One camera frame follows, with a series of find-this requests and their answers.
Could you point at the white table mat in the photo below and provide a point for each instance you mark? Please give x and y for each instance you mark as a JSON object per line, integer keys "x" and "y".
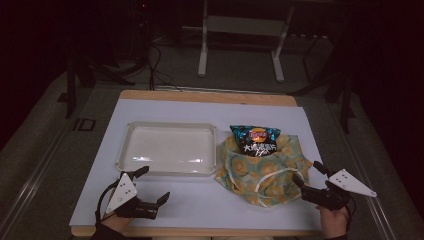
{"x": 200, "y": 203}

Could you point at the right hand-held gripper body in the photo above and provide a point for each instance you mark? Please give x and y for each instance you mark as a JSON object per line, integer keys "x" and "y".
{"x": 328, "y": 196}

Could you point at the black metal stand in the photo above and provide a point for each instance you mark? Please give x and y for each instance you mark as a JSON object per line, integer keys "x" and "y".
{"x": 343, "y": 93}
{"x": 75, "y": 76}

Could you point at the person's left hand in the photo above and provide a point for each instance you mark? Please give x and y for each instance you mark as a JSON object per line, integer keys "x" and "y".
{"x": 116, "y": 221}

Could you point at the black rectangular floor frame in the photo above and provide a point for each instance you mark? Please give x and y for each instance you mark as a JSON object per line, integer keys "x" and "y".
{"x": 84, "y": 124}

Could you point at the white metal stand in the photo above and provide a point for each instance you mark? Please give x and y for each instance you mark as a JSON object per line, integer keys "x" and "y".
{"x": 245, "y": 26}

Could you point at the person's right hand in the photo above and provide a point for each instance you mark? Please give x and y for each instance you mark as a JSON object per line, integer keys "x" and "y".
{"x": 333, "y": 221}

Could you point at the yellow floral cloth bag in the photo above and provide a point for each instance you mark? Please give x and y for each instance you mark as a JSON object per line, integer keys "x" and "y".
{"x": 266, "y": 173}

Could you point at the black and blue chips bag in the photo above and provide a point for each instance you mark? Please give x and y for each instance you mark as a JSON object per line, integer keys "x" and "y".
{"x": 255, "y": 138}

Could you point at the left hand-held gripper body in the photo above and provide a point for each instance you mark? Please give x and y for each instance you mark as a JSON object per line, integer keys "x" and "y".
{"x": 124, "y": 193}

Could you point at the white plastic tray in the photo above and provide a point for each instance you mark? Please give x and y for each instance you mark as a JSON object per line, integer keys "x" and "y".
{"x": 168, "y": 148}

